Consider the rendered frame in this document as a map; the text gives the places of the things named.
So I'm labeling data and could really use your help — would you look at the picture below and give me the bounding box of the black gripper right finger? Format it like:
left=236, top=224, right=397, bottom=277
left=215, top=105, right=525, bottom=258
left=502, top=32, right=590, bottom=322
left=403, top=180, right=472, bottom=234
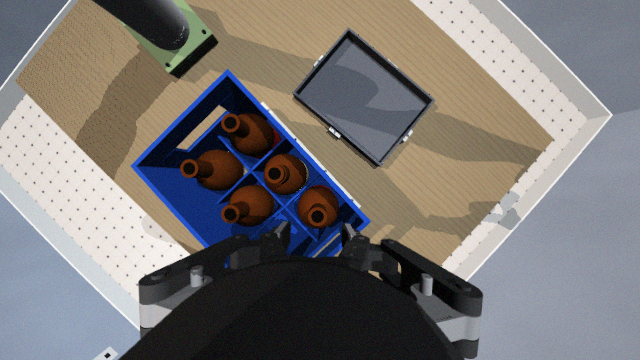
left=332, top=223, right=483, bottom=359

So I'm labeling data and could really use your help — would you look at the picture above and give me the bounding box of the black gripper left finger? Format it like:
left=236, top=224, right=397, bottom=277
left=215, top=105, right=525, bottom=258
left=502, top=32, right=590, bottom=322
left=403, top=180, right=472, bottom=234
left=138, top=221, right=291, bottom=339

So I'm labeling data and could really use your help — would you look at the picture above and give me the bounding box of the blue crate with dividers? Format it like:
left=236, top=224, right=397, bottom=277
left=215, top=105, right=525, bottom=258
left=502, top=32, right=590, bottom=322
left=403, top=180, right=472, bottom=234
left=131, top=69, right=370, bottom=257

